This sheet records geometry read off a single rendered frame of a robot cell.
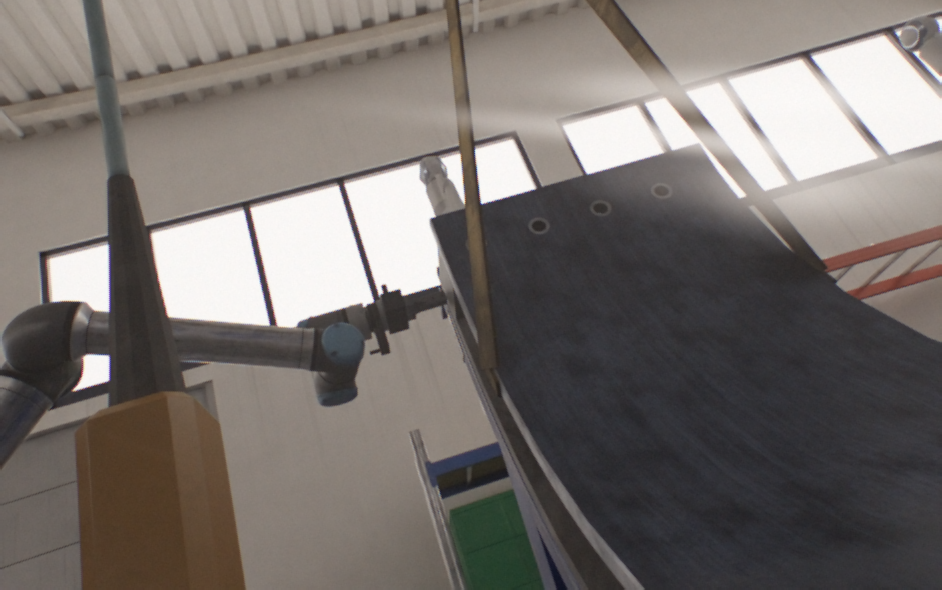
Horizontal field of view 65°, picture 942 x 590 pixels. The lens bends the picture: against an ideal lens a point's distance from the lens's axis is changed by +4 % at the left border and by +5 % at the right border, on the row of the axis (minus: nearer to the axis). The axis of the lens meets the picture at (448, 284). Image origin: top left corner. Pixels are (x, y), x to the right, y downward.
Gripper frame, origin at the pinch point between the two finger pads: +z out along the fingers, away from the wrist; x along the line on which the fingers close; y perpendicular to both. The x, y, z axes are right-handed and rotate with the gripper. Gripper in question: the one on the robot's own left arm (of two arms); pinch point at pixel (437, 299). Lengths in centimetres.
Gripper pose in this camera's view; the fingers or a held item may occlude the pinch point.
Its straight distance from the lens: 169.6
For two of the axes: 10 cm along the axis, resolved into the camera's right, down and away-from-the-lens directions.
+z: 9.5, -2.8, 1.3
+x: 0.2, 4.7, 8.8
